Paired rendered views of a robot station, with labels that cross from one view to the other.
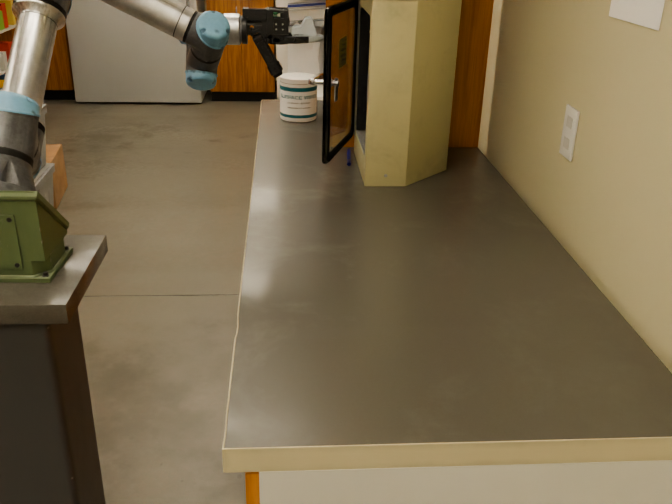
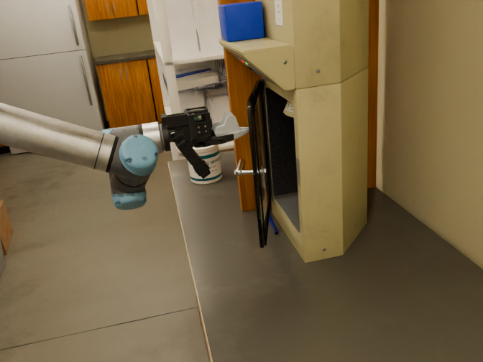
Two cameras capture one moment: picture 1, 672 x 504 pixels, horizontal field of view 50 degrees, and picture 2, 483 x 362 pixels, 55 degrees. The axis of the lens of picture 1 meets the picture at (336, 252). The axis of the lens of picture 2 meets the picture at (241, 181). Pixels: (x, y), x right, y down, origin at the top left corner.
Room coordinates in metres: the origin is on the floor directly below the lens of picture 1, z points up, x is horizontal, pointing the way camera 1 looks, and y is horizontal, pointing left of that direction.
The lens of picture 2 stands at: (0.78, 0.18, 1.64)
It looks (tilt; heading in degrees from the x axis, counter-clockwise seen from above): 23 degrees down; 354
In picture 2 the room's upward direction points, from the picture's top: 6 degrees counter-clockwise
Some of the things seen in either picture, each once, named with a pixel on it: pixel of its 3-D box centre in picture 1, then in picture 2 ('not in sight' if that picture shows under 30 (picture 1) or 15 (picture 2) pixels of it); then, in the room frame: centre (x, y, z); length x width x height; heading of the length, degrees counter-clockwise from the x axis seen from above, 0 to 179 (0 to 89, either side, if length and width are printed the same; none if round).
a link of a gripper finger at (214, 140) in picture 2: (290, 39); (215, 138); (1.84, 0.13, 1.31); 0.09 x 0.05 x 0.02; 95
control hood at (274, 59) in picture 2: not in sight; (253, 62); (1.97, 0.00, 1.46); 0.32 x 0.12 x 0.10; 5
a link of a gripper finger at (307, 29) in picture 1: (309, 29); (232, 126); (1.85, 0.08, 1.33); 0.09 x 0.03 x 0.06; 95
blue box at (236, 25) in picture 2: not in sight; (241, 21); (2.08, 0.01, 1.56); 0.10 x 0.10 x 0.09; 5
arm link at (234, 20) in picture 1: (233, 29); (154, 138); (1.85, 0.27, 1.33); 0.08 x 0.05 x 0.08; 4
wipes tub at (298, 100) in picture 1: (298, 97); (204, 161); (2.53, 0.15, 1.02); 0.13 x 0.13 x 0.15
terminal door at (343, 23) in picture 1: (340, 78); (260, 160); (1.98, 0.00, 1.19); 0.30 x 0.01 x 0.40; 165
